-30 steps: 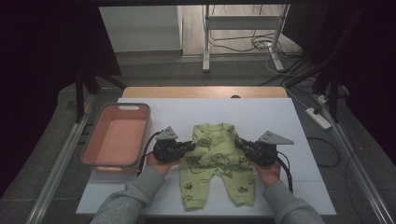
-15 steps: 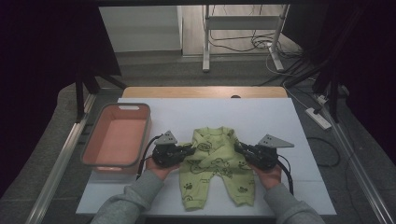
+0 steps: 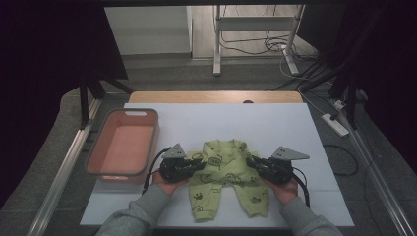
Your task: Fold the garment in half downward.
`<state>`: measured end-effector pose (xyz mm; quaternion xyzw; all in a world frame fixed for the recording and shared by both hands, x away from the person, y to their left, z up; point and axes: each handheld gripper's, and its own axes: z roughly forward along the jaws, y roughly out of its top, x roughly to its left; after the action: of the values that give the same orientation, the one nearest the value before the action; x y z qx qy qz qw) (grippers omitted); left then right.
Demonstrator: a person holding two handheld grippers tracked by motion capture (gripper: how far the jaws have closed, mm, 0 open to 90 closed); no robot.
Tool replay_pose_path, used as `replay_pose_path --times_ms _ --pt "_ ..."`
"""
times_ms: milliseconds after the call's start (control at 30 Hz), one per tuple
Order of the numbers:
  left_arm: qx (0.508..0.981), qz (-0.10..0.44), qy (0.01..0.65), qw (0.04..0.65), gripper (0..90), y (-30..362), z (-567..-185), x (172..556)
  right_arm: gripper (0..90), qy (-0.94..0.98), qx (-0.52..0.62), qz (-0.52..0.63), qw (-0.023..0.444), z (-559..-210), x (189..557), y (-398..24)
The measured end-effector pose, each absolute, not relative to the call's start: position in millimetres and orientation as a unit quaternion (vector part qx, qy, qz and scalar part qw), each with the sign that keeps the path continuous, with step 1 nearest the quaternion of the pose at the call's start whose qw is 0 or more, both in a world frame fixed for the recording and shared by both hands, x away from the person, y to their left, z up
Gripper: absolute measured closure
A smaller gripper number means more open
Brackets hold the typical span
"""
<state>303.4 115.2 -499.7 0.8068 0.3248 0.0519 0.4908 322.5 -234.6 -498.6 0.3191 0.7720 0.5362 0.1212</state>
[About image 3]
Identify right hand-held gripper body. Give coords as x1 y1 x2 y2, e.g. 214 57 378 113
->
259 146 311 186

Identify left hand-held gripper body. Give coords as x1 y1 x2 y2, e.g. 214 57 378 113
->
158 143 195 184

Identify green printed baby romper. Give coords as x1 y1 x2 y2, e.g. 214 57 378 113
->
187 139 270 223

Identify pink plastic basket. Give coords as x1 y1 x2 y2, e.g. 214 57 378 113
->
84 107 160 184

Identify person's left hand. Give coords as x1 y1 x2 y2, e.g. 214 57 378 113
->
151 171 190 197

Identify person's right hand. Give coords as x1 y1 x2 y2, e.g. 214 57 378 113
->
262 176 299 206

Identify white board table cover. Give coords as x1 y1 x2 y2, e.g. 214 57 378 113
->
80 102 356 228

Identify white power strip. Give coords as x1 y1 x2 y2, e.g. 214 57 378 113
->
321 112 350 138

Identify black metal stand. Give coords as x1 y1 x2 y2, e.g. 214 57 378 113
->
298 58 368 131
78 70 136 129

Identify white panel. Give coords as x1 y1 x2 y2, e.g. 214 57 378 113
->
103 6 193 56

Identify dark curtain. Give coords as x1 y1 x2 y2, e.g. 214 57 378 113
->
0 0 129 207
296 0 417 176

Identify left hand-held gripper black cable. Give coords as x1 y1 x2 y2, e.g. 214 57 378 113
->
142 147 171 196

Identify hand-held gripper black cable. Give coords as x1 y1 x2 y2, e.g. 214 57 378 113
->
142 147 171 196
291 166 311 209

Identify right hand-held gripper black cable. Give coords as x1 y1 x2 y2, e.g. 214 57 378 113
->
291 166 311 209

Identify black floor cable loop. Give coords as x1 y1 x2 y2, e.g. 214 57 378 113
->
323 144 359 177

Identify aluminium floor rail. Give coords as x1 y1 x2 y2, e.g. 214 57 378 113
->
28 97 102 236
338 109 417 236

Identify tangle of floor cables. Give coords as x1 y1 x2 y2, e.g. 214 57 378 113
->
218 30 321 63

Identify white metal stand frame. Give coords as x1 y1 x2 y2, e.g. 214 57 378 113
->
211 4 307 77

